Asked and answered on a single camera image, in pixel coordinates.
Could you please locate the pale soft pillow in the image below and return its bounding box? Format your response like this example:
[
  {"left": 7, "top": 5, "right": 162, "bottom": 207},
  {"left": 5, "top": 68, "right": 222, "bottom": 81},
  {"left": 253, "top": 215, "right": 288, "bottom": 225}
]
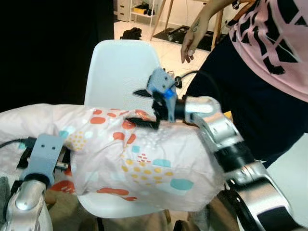
[{"left": 0, "top": 103, "right": 227, "bottom": 212}]

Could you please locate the white plastic chair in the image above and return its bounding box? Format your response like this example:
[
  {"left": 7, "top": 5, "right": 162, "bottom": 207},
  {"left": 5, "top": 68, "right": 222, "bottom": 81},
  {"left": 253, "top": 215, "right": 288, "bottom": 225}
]
[{"left": 77, "top": 39, "right": 193, "bottom": 219}]

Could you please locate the bystander bare hand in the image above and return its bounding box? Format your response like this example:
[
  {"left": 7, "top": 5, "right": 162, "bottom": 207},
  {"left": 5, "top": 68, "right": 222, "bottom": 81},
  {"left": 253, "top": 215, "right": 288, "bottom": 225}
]
[{"left": 181, "top": 30, "right": 201, "bottom": 64}]

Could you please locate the white bed sheet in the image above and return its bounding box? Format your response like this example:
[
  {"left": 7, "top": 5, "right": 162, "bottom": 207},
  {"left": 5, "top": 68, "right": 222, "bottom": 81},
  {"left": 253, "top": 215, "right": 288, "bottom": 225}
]
[{"left": 266, "top": 134, "right": 308, "bottom": 231}]

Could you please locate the black bag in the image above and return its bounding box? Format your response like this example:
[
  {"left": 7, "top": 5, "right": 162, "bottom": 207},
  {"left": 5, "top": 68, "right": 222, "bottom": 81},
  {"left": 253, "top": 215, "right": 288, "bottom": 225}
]
[{"left": 120, "top": 28, "right": 142, "bottom": 40}]

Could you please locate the black floor platform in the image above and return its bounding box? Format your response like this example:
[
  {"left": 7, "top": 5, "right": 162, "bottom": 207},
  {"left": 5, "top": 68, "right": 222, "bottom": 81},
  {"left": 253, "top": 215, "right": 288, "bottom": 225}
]
[{"left": 166, "top": 26, "right": 215, "bottom": 51}]

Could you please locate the person in dark shorts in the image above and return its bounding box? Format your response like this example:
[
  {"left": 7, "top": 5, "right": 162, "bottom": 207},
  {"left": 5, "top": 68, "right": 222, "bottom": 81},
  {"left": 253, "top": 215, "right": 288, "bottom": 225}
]
[{"left": 185, "top": 0, "right": 308, "bottom": 167}]

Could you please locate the wooden stand leg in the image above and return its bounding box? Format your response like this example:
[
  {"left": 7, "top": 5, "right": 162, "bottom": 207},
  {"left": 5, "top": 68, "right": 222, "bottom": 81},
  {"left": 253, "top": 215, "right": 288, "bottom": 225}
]
[
  {"left": 214, "top": 10, "right": 225, "bottom": 49},
  {"left": 151, "top": 0, "right": 174, "bottom": 40}
]

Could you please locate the white drawer unit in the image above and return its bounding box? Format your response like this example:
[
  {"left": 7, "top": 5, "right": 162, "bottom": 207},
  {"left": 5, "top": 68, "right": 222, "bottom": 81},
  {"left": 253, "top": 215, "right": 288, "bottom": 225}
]
[{"left": 117, "top": 0, "right": 159, "bottom": 23}]

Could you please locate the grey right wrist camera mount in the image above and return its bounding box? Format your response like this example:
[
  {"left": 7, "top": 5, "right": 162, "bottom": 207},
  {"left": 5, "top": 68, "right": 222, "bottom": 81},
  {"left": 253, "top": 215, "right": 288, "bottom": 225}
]
[{"left": 146, "top": 67, "right": 176, "bottom": 102}]

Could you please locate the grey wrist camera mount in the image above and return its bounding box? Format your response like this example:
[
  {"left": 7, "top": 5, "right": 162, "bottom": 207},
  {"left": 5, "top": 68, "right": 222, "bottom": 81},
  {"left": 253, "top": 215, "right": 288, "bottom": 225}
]
[
  {"left": 22, "top": 134, "right": 65, "bottom": 181},
  {"left": 146, "top": 67, "right": 176, "bottom": 102}
]

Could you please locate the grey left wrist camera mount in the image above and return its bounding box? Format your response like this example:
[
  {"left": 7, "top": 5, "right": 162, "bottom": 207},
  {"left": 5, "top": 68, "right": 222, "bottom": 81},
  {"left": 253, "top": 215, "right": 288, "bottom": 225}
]
[{"left": 22, "top": 134, "right": 65, "bottom": 181}]

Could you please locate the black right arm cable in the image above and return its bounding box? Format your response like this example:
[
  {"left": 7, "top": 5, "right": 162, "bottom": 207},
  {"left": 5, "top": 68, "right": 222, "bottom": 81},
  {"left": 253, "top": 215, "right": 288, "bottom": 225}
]
[{"left": 168, "top": 70, "right": 222, "bottom": 104}]

